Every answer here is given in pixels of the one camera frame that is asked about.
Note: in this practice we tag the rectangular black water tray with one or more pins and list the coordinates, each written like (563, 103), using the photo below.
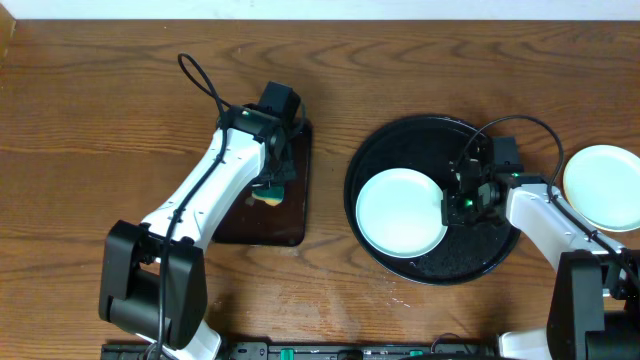
(251, 221)

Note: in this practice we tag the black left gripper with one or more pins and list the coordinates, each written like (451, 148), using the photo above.
(276, 176)

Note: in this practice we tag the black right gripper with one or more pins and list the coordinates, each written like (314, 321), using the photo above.
(451, 215)

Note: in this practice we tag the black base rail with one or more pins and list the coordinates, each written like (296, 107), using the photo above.
(442, 350)

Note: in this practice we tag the light green plate with stain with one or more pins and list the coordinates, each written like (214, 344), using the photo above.
(601, 182)

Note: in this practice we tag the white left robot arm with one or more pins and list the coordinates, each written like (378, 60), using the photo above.
(153, 281)

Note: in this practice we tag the round black tray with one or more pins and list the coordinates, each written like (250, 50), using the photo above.
(427, 143)

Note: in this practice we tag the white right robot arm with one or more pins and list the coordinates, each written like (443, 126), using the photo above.
(594, 312)

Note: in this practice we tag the green yellow sponge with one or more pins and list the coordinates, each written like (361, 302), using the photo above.
(272, 196)

